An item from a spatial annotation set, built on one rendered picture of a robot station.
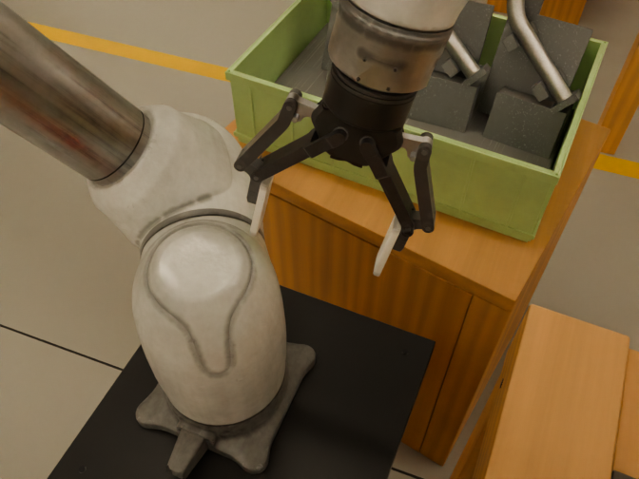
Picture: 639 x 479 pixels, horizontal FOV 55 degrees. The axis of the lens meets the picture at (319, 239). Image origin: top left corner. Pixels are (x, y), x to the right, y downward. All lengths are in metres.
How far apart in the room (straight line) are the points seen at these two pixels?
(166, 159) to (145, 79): 2.17
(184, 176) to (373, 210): 0.51
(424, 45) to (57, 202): 2.06
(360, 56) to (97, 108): 0.32
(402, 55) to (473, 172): 0.62
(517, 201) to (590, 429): 0.41
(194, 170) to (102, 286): 1.43
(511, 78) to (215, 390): 0.85
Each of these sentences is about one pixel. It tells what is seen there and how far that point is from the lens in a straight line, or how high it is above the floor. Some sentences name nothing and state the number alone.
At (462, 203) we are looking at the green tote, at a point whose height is 0.83.
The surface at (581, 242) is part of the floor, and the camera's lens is 2.30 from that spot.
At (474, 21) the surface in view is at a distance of 1.27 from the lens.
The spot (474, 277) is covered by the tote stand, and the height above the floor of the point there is 0.79.
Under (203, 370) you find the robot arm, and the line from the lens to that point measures 0.65.
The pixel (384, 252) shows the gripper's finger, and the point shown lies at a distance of 0.63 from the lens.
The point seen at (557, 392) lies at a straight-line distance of 0.89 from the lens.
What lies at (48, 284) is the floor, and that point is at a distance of 2.20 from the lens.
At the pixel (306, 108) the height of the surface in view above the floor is 1.30.
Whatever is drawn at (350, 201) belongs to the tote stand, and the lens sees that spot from 1.17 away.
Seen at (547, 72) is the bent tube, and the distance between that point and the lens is 1.21.
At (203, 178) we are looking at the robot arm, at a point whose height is 1.14.
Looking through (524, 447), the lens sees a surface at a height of 0.90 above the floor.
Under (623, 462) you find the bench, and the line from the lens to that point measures 0.90.
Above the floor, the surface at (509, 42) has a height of 1.01.
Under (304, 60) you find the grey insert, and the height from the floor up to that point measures 0.85.
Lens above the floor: 1.65
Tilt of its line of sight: 51 degrees down
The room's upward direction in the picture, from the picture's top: straight up
